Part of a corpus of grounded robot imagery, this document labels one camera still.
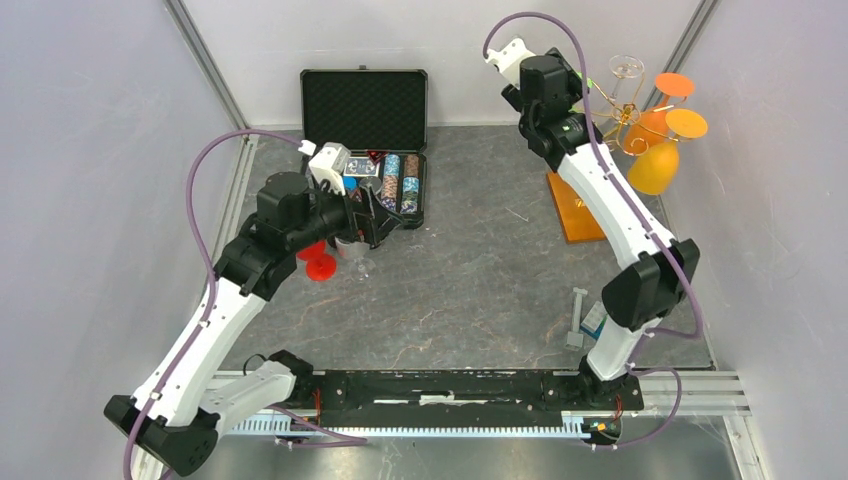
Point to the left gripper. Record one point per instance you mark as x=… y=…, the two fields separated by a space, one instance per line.
x=371 y=221

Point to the clear wine glass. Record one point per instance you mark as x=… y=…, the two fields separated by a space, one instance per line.
x=357 y=261
x=629 y=75

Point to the red plastic wine glass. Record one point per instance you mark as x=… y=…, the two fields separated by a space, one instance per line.
x=320 y=265

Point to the yellow plastic wine glass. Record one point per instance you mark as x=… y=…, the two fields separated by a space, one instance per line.
x=653 y=171

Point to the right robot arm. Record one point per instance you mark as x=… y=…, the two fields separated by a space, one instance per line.
x=656 y=268

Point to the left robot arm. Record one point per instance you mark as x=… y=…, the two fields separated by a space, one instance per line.
x=173 y=416

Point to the wooden rack base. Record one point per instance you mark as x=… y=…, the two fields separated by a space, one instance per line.
x=577 y=222

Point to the orange plastic wine glass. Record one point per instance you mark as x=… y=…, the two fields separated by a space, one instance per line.
x=651 y=127

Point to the playing card deck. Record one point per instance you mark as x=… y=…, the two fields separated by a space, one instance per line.
x=360 y=167

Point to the black poker chip case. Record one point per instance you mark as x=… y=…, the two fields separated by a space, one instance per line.
x=381 y=117

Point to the blue green building blocks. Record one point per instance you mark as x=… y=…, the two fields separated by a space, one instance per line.
x=594 y=321

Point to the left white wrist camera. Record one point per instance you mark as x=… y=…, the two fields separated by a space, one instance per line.
x=327 y=165

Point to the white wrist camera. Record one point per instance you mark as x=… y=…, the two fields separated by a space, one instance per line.
x=508 y=59
x=327 y=165

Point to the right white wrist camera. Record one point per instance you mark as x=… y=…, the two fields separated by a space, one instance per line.
x=508 y=59

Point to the gold wire glass rack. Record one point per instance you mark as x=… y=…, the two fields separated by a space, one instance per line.
x=614 y=130

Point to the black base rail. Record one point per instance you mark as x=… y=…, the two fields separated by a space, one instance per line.
x=458 y=398

